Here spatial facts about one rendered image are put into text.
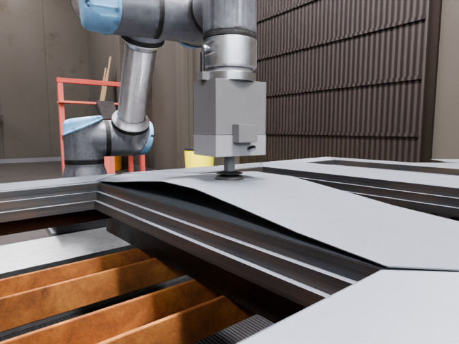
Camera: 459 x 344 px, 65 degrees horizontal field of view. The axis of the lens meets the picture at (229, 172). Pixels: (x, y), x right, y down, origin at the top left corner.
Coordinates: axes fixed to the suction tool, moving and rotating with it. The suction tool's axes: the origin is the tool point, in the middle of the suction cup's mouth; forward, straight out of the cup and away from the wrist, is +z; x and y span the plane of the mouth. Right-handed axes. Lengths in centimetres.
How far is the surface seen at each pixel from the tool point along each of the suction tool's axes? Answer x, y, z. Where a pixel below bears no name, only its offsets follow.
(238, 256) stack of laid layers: -14.0, -8.0, 4.7
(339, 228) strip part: -21.9, -1.8, 0.7
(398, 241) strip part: -26.5, 0.4, 1.1
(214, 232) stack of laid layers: -9.4, -8.2, 3.2
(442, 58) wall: 105, 260, -61
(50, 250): 48, -19, 20
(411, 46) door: 127, 254, -73
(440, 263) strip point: -31.0, -1.4, 1.3
